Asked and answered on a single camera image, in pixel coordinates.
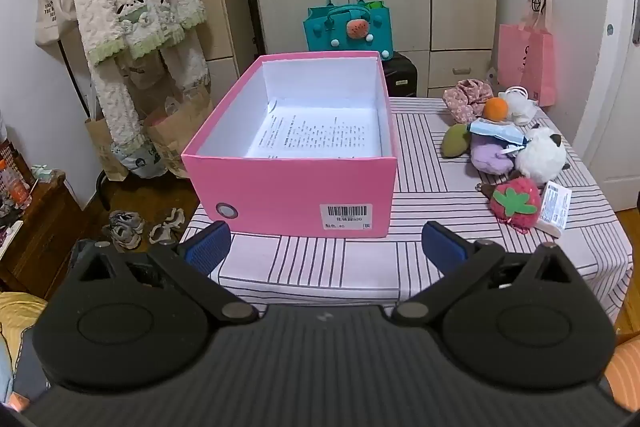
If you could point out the printed paper sheet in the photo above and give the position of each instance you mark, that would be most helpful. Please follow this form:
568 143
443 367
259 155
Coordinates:
320 132

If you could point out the mint green small item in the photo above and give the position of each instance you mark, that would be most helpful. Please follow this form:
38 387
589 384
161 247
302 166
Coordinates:
42 173

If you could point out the blue tissue pack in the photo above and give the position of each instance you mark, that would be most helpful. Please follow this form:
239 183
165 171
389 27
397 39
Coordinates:
492 130

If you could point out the pink floral scrunchie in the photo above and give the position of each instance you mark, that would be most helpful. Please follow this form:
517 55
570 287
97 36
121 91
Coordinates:
465 99

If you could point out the pink shopping bag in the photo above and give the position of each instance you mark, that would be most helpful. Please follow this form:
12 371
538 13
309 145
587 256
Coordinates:
525 57

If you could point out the pink cardboard box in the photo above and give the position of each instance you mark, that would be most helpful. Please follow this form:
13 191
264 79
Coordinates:
280 192

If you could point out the small white packet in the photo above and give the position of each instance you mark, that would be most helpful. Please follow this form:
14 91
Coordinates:
555 204

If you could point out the brown paper bag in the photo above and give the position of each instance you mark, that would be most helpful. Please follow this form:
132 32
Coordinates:
185 122
100 147

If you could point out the brown paper bags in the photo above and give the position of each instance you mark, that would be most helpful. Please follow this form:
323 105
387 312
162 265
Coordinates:
120 107

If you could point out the purple plush toy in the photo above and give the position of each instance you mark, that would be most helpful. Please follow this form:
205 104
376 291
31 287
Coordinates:
490 158

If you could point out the wooden side table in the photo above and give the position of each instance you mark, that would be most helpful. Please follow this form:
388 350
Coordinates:
40 232

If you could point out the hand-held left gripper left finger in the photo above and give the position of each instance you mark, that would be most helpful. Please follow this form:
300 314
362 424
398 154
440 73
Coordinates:
207 248

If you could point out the red strawberry plush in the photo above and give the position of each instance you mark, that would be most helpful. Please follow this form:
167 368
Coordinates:
515 206

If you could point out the teal felt handbag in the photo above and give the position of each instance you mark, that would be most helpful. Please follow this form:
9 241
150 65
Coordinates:
325 39

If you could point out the white door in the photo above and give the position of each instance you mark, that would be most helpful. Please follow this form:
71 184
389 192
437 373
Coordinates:
615 107

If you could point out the yellow quilted cloth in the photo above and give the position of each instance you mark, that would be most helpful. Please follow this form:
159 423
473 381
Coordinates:
20 317

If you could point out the black suitcase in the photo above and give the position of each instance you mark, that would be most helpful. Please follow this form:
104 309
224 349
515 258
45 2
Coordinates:
400 74

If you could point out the green plush toy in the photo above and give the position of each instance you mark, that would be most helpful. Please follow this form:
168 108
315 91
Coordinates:
455 141

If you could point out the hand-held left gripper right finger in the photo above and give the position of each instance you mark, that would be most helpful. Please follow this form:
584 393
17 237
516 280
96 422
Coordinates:
442 247

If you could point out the striped tablecloth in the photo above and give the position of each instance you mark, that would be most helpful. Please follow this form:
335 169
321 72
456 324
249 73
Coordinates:
325 267

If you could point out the orange label bottle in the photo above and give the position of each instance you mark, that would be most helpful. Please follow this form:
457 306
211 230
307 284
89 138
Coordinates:
15 187

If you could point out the grey sneaker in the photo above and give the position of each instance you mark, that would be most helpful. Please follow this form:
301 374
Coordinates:
167 227
122 229

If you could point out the white plush cat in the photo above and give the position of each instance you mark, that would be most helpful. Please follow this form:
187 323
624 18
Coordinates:
542 154

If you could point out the orange plush ball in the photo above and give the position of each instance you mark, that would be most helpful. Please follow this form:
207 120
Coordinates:
495 108

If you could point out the black clothes rack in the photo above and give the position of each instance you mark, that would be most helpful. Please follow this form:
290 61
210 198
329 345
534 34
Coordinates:
103 194

